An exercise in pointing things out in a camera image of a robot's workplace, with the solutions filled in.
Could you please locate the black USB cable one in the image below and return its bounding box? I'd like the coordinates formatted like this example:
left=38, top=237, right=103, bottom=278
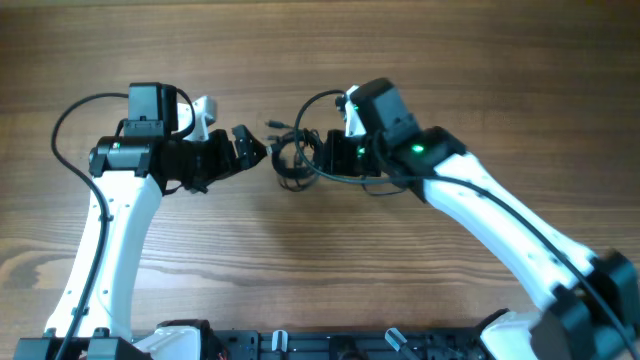
left=269, top=128, right=326, bottom=193

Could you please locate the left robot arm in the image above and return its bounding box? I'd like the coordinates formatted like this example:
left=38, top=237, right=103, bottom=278
left=14, top=82, right=267, bottom=360

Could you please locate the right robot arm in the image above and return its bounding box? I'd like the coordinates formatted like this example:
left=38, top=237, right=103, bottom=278
left=326, top=78, right=639, bottom=359

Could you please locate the left camera black cable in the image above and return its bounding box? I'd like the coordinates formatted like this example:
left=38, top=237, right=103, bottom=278
left=50, top=88, right=197, bottom=360

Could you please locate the camera black cable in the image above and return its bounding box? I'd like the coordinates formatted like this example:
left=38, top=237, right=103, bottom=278
left=293, top=89, right=640, bottom=351
left=50, top=88, right=197, bottom=360

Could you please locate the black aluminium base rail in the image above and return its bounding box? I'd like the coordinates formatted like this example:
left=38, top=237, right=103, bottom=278
left=203, top=328, right=492, bottom=360

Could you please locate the right camera black cable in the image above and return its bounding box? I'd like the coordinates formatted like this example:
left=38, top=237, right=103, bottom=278
left=293, top=89, right=640, bottom=351

